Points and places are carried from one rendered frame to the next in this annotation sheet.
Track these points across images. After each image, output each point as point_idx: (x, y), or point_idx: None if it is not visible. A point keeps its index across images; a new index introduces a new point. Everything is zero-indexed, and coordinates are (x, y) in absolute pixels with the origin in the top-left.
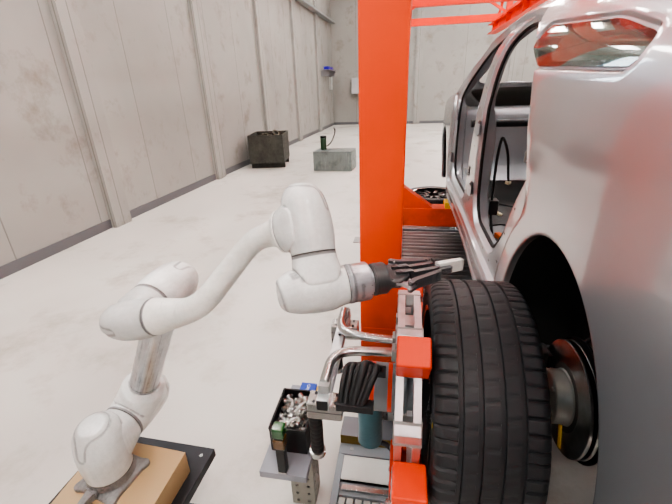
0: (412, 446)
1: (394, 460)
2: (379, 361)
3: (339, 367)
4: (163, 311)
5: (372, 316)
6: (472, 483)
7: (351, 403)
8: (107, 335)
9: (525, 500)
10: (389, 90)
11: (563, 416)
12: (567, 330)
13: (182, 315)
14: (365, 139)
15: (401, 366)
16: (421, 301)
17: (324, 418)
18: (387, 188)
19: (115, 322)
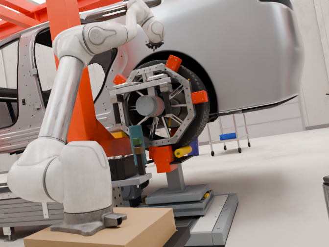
0: (191, 86)
1: (190, 93)
2: None
3: (121, 121)
4: (128, 27)
5: (88, 125)
6: (203, 89)
7: (175, 78)
8: (107, 37)
9: (207, 93)
10: (74, 7)
11: (178, 107)
12: None
13: (134, 31)
14: (70, 24)
15: (179, 58)
16: None
17: (170, 89)
18: None
19: (116, 25)
